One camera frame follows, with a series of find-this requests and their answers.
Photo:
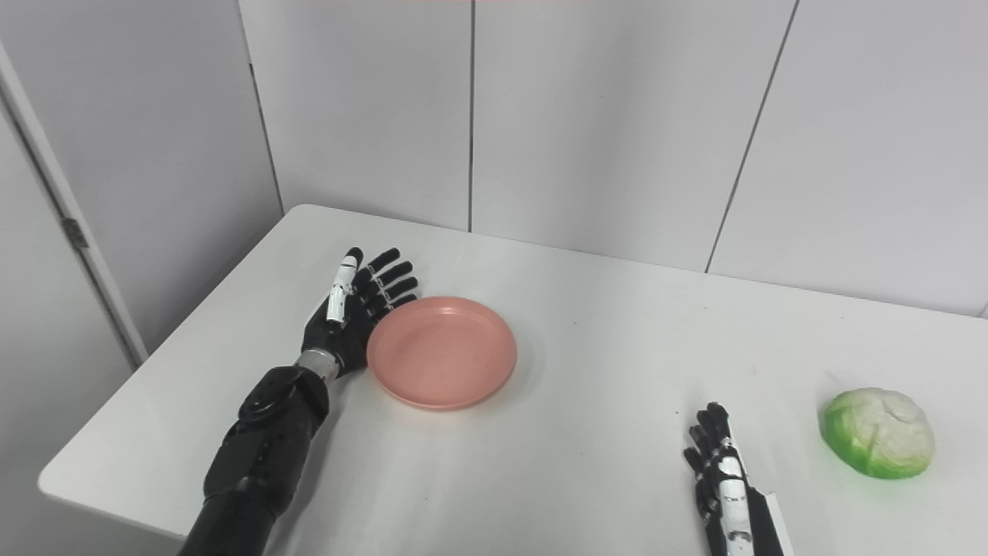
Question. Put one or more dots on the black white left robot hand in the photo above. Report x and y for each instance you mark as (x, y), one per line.
(340, 332)

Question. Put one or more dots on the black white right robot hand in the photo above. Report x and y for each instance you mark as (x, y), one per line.
(729, 494)

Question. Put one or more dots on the pink round plate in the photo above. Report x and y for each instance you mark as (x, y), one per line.
(441, 351)

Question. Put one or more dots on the green white cabbage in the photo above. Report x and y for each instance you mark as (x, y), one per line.
(878, 434)

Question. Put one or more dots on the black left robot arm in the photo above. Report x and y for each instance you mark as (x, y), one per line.
(262, 455)

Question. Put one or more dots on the grey metal door hinge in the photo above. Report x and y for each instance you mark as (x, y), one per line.
(75, 233)

